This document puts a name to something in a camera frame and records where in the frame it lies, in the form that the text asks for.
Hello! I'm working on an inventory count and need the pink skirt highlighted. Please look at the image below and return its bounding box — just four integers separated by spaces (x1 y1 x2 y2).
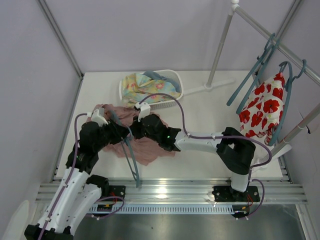
94 104 176 166

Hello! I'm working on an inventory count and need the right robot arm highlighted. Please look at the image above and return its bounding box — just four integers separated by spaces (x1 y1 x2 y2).
130 114 256 193

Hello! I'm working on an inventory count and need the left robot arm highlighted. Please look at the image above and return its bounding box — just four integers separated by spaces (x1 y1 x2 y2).
24 120 129 240

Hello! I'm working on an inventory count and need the teal hanger with garment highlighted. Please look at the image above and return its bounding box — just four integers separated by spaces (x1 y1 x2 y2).
267 59 307 147

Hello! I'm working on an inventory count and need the yellow floral garment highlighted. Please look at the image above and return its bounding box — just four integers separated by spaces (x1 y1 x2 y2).
120 73 182 107

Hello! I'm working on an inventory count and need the blue garment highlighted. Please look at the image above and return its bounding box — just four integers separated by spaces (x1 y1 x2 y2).
143 70 181 93

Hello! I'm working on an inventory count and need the white laundry basket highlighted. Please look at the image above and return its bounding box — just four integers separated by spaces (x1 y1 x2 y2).
118 69 184 110

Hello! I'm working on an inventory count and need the red poppy floral garment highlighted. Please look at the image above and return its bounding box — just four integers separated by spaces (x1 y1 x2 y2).
238 73 285 146

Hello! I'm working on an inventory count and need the silver clothes rack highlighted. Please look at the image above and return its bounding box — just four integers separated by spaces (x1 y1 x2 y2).
184 0 320 168

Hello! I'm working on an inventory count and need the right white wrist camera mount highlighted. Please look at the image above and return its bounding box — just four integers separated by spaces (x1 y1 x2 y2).
134 102 151 122

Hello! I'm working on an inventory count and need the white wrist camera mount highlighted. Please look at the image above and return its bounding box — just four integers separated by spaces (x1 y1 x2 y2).
88 107 109 127
134 102 151 122

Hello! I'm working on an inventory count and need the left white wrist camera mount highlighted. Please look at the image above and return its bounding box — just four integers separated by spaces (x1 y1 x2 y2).
88 107 109 127

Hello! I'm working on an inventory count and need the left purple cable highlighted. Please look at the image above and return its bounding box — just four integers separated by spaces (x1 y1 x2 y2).
37 112 92 240

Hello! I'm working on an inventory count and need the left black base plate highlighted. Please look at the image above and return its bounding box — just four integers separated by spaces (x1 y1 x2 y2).
107 185 126 199

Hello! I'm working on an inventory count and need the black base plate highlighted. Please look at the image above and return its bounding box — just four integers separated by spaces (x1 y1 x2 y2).
212 185 261 203
107 185 126 199

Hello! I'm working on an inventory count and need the aluminium mounting rail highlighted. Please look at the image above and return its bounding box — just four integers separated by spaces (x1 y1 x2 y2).
34 177 310 206

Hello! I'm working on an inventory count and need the white slotted cable duct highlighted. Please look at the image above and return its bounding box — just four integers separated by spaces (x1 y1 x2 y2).
84 205 237 215

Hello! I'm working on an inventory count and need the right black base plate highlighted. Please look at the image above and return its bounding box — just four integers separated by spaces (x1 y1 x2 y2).
212 185 261 203

